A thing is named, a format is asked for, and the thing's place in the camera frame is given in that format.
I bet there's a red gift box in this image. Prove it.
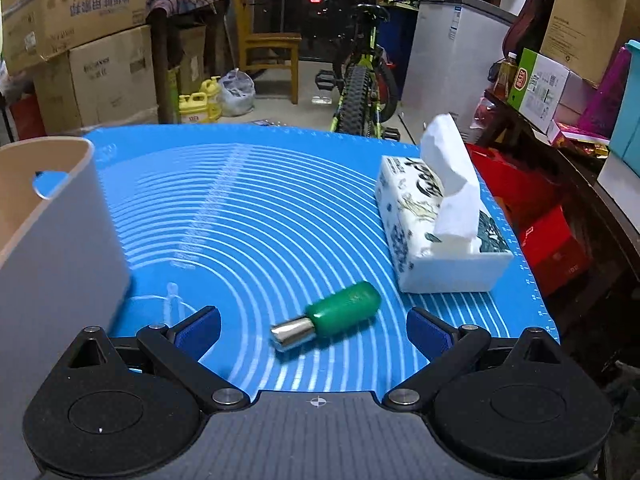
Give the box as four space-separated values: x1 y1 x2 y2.
466 144 591 296

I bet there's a wooden chair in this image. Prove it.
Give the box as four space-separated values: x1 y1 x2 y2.
232 0 302 105

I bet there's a white plastic bag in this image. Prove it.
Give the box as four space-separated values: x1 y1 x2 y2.
218 68 256 117

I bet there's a beige plastic storage basket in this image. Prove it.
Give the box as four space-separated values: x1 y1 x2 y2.
1 136 130 479

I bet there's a green bottle silver cap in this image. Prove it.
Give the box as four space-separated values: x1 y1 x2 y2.
270 281 382 352

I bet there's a blue silicone baking mat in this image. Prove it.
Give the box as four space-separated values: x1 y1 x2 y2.
90 124 554 394

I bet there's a white appliance cabinet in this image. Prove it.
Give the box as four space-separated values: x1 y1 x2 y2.
398 0 515 143

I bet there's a green white carton box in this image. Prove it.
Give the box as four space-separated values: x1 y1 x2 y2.
508 49 570 132

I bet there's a green black bicycle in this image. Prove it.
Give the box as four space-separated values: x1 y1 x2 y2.
304 0 400 141

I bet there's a yellow detergent jug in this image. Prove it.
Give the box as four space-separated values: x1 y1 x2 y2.
178 76 222 124

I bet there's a white printed tissue box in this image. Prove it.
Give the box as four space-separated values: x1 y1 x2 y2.
375 114 513 294

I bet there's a large cardboard box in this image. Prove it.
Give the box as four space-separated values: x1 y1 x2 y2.
34 26 158 136

